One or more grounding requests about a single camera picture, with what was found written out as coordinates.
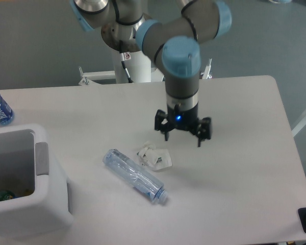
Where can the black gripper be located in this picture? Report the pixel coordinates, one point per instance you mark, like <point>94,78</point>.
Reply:
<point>184,120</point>

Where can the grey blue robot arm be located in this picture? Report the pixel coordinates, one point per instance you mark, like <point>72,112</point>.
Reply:
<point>172,47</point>

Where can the white plastic wrapper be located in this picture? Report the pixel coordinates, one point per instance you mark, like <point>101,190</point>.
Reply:
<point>153,158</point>

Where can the crushed clear plastic bottle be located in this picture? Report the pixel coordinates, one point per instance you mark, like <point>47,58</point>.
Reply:
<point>136,176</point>

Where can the trash inside the can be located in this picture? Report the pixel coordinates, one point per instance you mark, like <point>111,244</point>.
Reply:
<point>9,195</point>

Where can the white trash can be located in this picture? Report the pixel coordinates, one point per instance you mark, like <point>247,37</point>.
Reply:
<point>38,182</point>

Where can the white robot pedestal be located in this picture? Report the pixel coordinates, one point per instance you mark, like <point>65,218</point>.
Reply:
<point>128,67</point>

